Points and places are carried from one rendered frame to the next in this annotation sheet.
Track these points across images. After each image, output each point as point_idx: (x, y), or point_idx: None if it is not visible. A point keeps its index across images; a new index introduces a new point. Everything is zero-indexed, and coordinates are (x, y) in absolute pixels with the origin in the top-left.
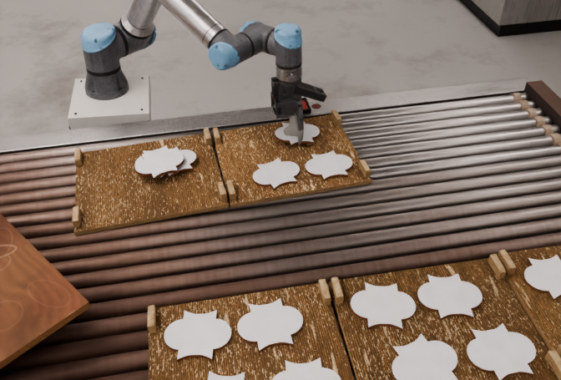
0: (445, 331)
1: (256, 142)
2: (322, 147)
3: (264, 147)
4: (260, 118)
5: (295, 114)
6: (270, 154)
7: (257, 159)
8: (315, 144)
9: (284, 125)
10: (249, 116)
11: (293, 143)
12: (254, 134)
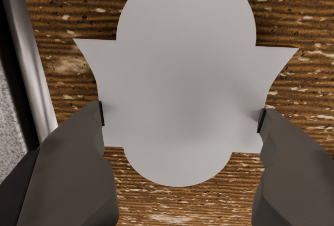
0: None
1: (166, 208)
2: None
3: (200, 198)
4: (8, 150)
5: (95, 141)
6: (245, 194)
7: (247, 221)
8: (271, 23)
9: (117, 143)
10: (1, 175)
11: (262, 144)
12: (125, 205)
